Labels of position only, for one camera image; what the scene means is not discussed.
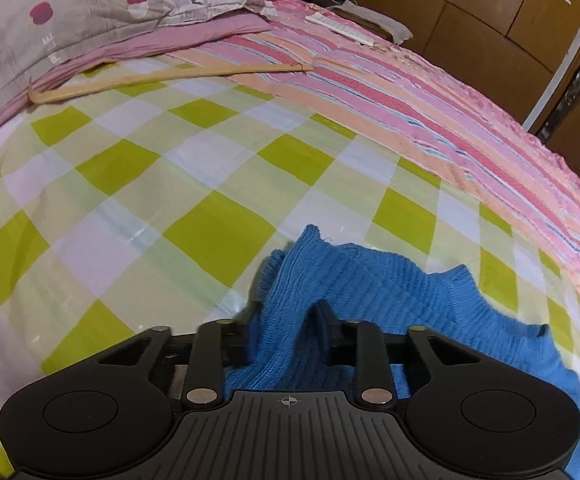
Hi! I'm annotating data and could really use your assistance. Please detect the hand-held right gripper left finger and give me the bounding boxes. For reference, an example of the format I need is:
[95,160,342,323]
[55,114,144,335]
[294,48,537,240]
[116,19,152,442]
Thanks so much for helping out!
[95,302,265,409]

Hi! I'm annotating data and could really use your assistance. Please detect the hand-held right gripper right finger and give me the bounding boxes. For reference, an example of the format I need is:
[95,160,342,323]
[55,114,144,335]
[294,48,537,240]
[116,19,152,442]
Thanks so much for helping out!
[310,300,496,407]

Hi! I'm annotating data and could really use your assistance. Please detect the grey cloth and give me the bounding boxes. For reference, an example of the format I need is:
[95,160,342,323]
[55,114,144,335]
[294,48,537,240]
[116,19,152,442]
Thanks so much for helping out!
[327,0,415,45]

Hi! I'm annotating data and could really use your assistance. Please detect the grey dotted pillow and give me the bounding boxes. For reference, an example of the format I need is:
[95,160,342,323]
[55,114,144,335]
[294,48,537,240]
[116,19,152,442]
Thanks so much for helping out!
[0,0,267,134]

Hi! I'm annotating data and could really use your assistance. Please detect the wooden clothes hanger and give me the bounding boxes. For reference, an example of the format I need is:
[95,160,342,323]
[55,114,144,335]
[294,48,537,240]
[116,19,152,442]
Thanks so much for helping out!
[27,62,315,106]

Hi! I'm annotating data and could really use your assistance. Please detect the blue knitted sweater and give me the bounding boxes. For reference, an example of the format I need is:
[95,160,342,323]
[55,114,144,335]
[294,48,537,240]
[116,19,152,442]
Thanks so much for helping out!
[222,224,580,480]

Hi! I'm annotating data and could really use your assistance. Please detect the wooden wardrobe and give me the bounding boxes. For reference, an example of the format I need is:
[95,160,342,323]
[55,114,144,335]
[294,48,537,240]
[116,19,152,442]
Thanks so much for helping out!
[317,0,580,127]

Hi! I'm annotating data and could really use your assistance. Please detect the pink striped bedspread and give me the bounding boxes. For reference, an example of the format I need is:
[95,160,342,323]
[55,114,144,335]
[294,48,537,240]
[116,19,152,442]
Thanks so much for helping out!
[165,0,580,319]

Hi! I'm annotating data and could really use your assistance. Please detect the green white checkered sheet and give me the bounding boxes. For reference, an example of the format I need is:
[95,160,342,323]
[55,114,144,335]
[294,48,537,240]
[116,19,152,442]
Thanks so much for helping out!
[0,55,580,480]

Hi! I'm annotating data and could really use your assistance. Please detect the white flat packet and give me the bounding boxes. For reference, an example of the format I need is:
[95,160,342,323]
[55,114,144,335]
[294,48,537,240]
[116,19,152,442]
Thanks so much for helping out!
[304,10,377,47]

